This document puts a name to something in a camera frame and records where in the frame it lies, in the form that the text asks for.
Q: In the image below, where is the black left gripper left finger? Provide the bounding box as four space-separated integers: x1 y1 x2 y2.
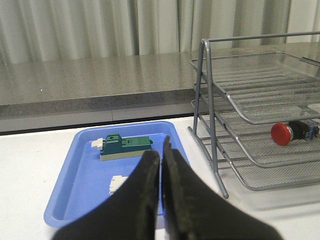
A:
53 150 160 240

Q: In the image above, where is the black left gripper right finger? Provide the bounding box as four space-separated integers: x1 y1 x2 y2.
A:
161 136 282 240

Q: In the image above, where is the silver mesh tray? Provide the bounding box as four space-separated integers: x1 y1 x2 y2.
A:
189 51 320 125
192 134 320 191
215 99 320 168

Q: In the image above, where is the red emergency push button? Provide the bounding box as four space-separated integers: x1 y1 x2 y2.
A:
270 119 320 146

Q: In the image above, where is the white circuit breaker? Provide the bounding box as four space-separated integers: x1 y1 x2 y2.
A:
109 175 128 196

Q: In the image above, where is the blue plastic tray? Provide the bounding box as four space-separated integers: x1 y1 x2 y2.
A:
43 121 186 228

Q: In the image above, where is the green terminal block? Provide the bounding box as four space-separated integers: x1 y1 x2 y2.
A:
91 133 153 161

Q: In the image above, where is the grey stone counter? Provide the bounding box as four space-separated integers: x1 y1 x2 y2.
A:
0 41 320 121

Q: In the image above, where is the silver wire rack frame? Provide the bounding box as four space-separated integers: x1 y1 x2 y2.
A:
189 38 320 198

